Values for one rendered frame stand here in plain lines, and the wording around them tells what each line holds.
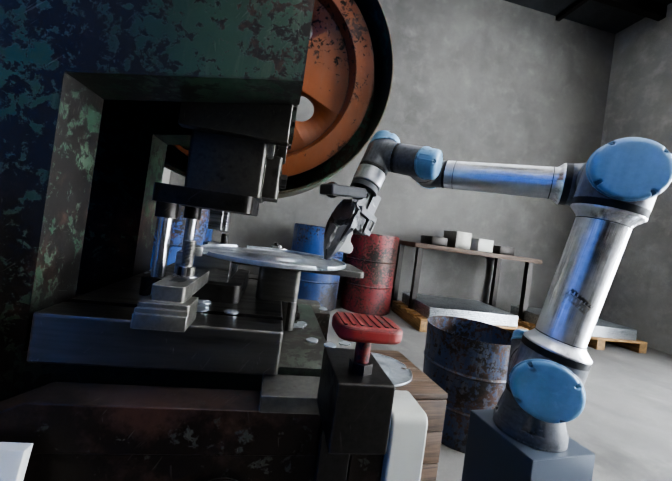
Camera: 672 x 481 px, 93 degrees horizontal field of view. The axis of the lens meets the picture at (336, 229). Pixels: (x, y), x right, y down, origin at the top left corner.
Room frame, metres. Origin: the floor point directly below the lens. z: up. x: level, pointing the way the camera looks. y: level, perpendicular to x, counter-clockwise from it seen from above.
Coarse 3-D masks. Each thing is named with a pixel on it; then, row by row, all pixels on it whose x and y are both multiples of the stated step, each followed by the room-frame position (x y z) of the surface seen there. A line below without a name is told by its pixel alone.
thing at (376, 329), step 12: (336, 324) 0.33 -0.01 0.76; (348, 324) 0.32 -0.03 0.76; (360, 324) 0.33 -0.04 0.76; (372, 324) 0.34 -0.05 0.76; (384, 324) 0.34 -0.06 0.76; (396, 324) 0.35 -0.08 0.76; (348, 336) 0.32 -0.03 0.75; (360, 336) 0.32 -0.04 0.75; (372, 336) 0.32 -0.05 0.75; (384, 336) 0.32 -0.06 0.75; (396, 336) 0.32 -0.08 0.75; (360, 348) 0.34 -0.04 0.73; (360, 360) 0.34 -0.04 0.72
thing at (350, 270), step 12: (240, 264) 0.57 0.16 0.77; (348, 264) 0.73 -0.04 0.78; (264, 276) 0.60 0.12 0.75; (276, 276) 0.61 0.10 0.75; (288, 276) 0.61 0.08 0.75; (300, 276) 0.62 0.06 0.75; (348, 276) 0.61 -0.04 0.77; (360, 276) 0.62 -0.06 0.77; (264, 288) 0.60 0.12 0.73; (276, 288) 0.61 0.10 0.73; (288, 288) 0.61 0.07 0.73; (276, 300) 0.61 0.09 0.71; (288, 300) 0.61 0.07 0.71; (288, 312) 0.61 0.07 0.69; (288, 324) 0.61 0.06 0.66
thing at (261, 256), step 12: (204, 252) 0.57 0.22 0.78; (216, 252) 0.59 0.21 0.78; (228, 252) 0.62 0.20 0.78; (240, 252) 0.65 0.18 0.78; (252, 252) 0.62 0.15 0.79; (264, 252) 0.65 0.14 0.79; (276, 252) 0.69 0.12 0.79; (288, 252) 0.79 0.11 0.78; (300, 252) 0.79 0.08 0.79; (252, 264) 0.51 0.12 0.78; (264, 264) 0.51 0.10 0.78; (276, 264) 0.51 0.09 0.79; (288, 264) 0.52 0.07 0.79; (300, 264) 0.59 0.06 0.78; (312, 264) 0.61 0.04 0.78; (324, 264) 0.64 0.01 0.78; (336, 264) 0.67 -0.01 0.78
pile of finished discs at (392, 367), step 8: (376, 360) 1.31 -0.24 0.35; (384, 360) 1.32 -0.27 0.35; (392, 360) 1.33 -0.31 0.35; (384, 368) 1.23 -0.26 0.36; (392, 368) 1.25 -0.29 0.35; (400, 368) 1.26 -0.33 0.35; (392, 376) 1.18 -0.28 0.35; (400, 376) 1.19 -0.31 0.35; (408, 376) 1.20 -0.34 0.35; (400, 384) 1.11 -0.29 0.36
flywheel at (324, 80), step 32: (320, 0) 1.01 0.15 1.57; (352, 0) 1.00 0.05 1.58; (320, 32) 1.02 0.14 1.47; (352, 32) 1.00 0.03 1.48; (320, 64) 1.02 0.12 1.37; (352, 64) 1.02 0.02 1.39; (320, 96) 1.03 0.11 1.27; (352, 96) 1.01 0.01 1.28; (320, 128) 1.03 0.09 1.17; (352, 128) 1.01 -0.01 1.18; (288, 160) 0.98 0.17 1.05; (320, 160) 1.00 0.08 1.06
